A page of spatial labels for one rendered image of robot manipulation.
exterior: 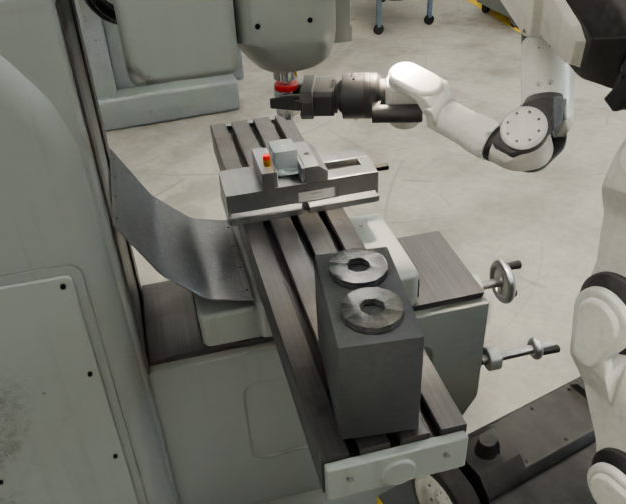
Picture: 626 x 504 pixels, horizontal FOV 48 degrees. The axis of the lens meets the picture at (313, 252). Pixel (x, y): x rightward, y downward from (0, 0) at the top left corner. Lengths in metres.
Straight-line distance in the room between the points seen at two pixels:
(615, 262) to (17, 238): 0.99
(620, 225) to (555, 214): 2.27
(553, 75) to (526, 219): 2.12
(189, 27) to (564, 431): 1.11
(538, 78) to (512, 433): 0.74
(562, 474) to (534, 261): 1.65
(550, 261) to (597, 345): 1.89
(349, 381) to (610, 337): 0.45
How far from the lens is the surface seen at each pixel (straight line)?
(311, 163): 1.53
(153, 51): 1.22
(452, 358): 1.75
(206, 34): 1.22
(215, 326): 1.49
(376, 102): 1.35
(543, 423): 1.63
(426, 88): 1.32
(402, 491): 1.71
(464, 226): 3.28
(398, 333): 0.96
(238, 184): 1.56
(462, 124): 1.30
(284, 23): 1.26
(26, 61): 1.18
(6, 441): 1.58
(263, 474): 1.85
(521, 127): 1.24
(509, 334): 2.72
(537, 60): 1.32
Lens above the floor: 1.78
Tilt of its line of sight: 35 degrees down
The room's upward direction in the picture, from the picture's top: 3 degrees counter-clockwise
